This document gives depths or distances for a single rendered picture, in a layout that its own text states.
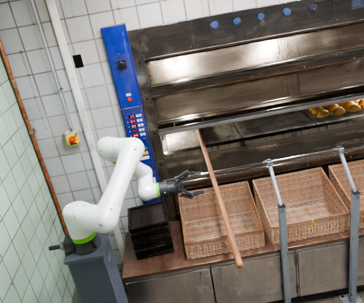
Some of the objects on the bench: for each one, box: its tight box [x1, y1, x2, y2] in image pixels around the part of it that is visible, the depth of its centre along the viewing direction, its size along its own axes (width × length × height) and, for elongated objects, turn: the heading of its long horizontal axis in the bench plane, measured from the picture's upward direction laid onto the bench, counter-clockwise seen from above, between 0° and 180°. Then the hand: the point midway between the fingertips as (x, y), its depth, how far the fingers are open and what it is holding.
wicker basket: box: [177, 181, 265, 260], centre depth 281 cm, size 49×56×28 cm
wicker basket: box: [328, 156, 364, 229], centre depth 281 cm, size 49×56×28 cm
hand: (200, 182), depth 239 cm, fingers open, 13 cm apart
